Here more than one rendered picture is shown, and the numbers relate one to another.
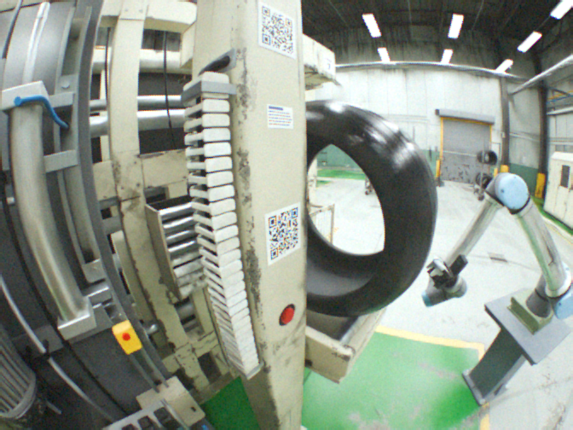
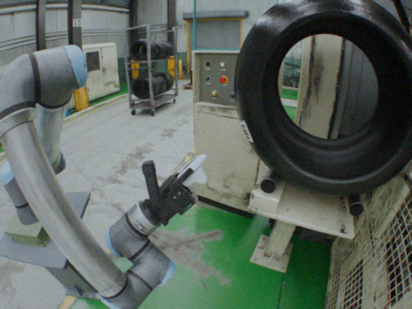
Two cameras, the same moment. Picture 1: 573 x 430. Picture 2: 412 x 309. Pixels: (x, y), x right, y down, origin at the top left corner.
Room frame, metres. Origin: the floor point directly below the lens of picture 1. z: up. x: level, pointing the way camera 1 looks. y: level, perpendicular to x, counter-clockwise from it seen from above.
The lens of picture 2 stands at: (0.96, -0.58, 1.24)
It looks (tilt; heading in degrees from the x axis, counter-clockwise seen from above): 29 degrees down; 168
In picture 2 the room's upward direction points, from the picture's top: straight up
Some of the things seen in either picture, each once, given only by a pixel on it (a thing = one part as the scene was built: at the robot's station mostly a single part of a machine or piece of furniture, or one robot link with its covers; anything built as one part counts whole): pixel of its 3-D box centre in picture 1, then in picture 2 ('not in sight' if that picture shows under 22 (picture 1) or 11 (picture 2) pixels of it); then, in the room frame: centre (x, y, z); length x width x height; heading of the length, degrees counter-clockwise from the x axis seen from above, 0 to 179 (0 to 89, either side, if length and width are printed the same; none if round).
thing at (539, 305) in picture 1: (541, 299); (29, 203); (0.36, -1.31, 0.72); 0.19 x 0.19 x 0.10
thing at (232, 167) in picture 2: not in sight; (236, 135); (-0.34, -0.05, 0.63); 0.56 x 0.41 x 1.27; 50
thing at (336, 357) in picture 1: (283, 328); not in sight; (0.41, 0.02, 0.90); 0.40 x 0.03 x 0.10; 50
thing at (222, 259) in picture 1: (224, 266); not in sight; (0.25, 0.09, 1.19); 0.05 x 0.04 x 0.48; 50
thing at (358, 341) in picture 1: (357, 327); (274, 173); (0.45, -0.20, 0.83); 0.36 x 0.09 x 0.06; 140
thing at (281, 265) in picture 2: not in sight; (273, 251); (0.34, 0.05, 0.02); 0.27 x 0.27 x 0.04; 50
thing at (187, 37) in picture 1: (269, 54); not in sight; (0.83, 0.05, 1.71); 0.61 x 0.25 x 0.15; 140
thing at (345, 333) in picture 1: (361, 310); (278, 159); (0.46, -0.21, 0.90); 0.35 x 0.05 x 0.05; 140
